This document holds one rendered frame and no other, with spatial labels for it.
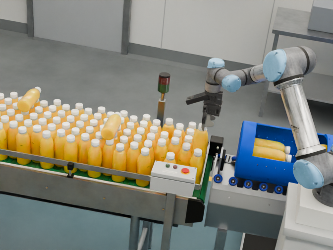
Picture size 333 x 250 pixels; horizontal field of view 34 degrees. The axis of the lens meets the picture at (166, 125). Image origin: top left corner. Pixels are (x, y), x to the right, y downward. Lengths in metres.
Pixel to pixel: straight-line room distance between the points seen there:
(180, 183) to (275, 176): 0.48
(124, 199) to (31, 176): 0.48
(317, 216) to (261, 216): 0.62
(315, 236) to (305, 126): 0.44
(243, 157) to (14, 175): 1.15
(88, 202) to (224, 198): 0.68
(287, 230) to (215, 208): 0.66
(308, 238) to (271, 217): 0.59
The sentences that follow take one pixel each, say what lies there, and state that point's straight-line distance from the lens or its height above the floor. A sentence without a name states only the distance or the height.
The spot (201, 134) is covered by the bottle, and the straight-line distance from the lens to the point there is 2.65.
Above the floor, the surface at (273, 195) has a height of 0.93.
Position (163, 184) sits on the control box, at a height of 1.05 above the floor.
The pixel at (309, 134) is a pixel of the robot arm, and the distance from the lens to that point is 2.07.
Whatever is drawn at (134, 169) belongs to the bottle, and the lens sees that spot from 2.69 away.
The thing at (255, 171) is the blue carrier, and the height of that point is 1.07.
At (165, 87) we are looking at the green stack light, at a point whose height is 1.20.
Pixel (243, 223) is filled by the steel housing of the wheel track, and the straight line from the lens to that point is 2.87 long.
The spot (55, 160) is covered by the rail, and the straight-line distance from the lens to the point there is 2.74.
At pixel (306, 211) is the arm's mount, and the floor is 1.22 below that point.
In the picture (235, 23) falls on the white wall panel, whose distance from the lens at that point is 5.97.
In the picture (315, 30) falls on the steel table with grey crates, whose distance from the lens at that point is 5.16.
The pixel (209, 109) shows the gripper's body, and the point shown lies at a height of 1.31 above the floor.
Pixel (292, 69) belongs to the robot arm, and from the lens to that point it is 2.08.
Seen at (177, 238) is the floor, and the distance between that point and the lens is 3.77.
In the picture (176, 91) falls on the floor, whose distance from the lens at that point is 5.62.
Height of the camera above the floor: 2.52
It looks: 30 degrees down
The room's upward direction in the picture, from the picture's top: 6 degrees clockwise
